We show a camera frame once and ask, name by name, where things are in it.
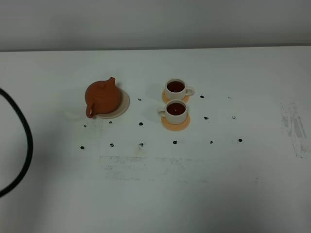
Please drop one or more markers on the brown clay teapot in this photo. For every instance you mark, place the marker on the brown clay teapot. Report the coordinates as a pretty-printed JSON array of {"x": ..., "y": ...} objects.
[{"x": 102, "y": 97}]

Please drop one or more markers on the beige round teapot saucer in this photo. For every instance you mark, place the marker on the beige round teapot saucer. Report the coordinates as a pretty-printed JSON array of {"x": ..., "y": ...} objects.
[{"x": 123, "y": 106}]

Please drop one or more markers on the far orange coaster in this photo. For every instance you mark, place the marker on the far orange coaster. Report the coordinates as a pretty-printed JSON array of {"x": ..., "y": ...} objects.
[{"x": 166, "y": 100}]

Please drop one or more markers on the orange coaster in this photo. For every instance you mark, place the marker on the orange coaster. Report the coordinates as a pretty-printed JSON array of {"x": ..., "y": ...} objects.
[
  {"x": 166, "y": 100},
  {"x": 175, "y": 127}
]

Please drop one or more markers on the near white teacup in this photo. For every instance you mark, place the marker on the near white teacup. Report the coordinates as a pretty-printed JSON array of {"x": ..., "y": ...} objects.
[{"x": 175, "y": 111}]

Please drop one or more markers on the white teacup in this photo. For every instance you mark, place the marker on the white teacup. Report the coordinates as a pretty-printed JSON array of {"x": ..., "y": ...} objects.
[
  {"x": 175, "y": 111},
  {"x": 176, "y": 89}
]

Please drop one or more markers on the near orange coaster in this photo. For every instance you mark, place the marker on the near orange coaster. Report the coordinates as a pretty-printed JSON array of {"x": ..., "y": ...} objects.
[{"x": 175, "y": 127}]

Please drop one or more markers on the far white teacup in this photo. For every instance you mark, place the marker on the far white teacup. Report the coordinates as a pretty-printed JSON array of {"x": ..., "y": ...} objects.
[{"x": 176, "y": 89}]

